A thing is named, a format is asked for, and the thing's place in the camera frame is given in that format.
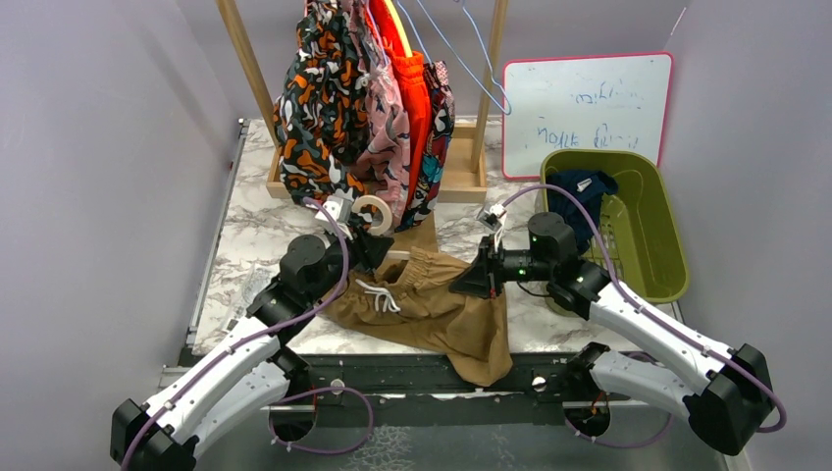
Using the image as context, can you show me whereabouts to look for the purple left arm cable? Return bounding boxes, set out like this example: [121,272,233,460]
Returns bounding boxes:
[120,197,375,471]

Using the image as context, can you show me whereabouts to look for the colourful patterned shorts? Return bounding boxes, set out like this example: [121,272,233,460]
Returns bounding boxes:
[395,61,455,233]

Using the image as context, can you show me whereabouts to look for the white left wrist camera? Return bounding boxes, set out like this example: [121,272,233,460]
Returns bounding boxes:
[315,195,352,239]

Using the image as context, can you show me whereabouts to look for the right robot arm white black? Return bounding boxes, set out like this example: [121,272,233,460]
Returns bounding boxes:
[449,212,775,455]

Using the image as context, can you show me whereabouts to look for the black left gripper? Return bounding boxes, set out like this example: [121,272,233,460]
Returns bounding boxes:
[307,222,393,304]

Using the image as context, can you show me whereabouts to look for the pink framed whiteboard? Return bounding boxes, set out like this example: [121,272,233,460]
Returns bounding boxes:
[501,51,674,181]

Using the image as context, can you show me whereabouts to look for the wooden clothes rack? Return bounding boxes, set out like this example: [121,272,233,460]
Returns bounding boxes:
[216,0,494,203]

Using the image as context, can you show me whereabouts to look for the navy blue shorts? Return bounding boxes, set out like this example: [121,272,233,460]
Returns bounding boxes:
[546,170,619,254]

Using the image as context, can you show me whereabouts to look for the cream wooden hanger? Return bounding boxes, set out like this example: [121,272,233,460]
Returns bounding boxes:
[351,195,410,262]

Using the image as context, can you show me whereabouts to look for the tan khaki shorts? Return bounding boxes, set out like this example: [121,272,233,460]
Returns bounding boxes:
[325,228,513,387]

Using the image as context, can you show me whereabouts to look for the olive green plastic basket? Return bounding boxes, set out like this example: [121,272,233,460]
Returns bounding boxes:
[541,149,689,304]

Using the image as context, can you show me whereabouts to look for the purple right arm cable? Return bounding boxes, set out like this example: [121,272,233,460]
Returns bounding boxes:
[500,183,788,449]

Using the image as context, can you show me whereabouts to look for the pink patterned garment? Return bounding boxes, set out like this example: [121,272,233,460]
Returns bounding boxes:
[341,1,410,223]

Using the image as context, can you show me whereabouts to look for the camouflage orange black garment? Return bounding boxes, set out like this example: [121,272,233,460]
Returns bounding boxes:
[274,1,369,205]

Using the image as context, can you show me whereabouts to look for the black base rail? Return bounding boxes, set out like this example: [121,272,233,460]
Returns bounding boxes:
[267,353,599,428]

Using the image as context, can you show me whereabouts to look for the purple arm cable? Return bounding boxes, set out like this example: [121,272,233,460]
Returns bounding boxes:
[120,197,375,471]
[500,183,788,449]

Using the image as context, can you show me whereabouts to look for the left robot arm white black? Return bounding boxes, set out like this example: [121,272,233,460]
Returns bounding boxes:
[110,230,393,470]

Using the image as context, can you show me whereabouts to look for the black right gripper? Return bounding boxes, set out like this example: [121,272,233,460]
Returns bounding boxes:
[449,234,554,299]

